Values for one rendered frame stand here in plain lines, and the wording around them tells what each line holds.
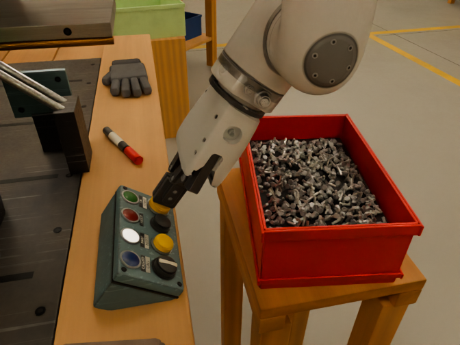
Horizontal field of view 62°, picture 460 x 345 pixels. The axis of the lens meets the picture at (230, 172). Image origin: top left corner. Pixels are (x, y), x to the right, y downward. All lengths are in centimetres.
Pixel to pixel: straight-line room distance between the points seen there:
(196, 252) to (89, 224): 118
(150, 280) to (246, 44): 26
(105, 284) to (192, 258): 127
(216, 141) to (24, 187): 35
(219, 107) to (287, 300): 30
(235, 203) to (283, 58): 42
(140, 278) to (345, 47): 29
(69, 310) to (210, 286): 116
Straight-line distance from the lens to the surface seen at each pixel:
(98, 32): 55
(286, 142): 76
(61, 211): 59
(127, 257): 42
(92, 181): 63
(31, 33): 57
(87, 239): 54
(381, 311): 69
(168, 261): 44
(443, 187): 235
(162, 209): 50
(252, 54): 40
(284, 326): 63
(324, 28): 32
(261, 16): 40
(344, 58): 34
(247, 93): 40
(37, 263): 53
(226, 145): 41
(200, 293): 157
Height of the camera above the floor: 126
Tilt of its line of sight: 36 degrees down
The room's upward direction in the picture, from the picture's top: 1 degrees clockwise
